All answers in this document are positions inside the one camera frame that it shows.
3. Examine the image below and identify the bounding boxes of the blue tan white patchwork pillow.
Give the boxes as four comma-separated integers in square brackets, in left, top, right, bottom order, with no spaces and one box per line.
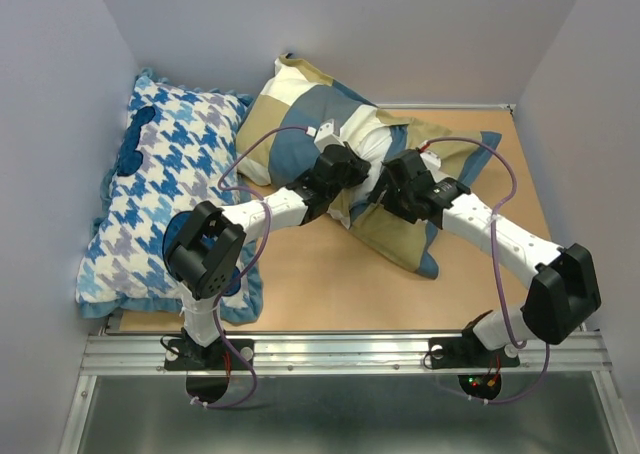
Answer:
[236,55,502,279]

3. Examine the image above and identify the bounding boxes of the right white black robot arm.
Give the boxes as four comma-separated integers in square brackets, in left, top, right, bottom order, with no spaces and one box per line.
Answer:
[370,149,602,364]

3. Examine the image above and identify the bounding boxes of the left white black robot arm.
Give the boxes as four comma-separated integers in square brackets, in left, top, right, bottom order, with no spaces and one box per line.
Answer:
[163,144,370,368]

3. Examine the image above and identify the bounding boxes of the blue houndstooth bear pillow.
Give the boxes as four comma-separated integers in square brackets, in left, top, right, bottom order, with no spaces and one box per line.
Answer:
[75,69,252,319]

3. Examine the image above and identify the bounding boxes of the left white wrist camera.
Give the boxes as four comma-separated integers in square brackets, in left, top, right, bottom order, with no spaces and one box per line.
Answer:
[306,119,344,152]

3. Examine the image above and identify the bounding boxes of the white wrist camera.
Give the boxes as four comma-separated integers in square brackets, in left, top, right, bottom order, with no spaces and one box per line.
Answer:
[306,119,344,152]
[418,146,442,171]

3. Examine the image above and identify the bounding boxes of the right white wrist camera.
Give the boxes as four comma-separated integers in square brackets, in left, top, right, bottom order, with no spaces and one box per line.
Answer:
[418,146,442,171]

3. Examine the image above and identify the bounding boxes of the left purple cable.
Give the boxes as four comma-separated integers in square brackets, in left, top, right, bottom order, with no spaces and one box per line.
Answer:
[217,125,316,409]

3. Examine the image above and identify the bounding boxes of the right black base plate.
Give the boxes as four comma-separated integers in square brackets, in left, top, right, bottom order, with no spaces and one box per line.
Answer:
[422,336,520,370]

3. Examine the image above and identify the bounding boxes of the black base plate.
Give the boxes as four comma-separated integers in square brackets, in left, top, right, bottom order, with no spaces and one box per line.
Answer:
[160,336,254,372]
[422,336,520,370]

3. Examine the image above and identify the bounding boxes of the aluminium mounting rail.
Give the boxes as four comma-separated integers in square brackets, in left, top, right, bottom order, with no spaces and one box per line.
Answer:
[80,331,612,376]

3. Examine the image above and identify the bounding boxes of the aluminium table frame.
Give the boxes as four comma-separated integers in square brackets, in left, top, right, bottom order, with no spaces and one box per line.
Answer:
[57,101,626,454]

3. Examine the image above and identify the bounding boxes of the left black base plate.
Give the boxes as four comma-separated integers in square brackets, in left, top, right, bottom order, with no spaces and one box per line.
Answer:
[160,336,254,372]

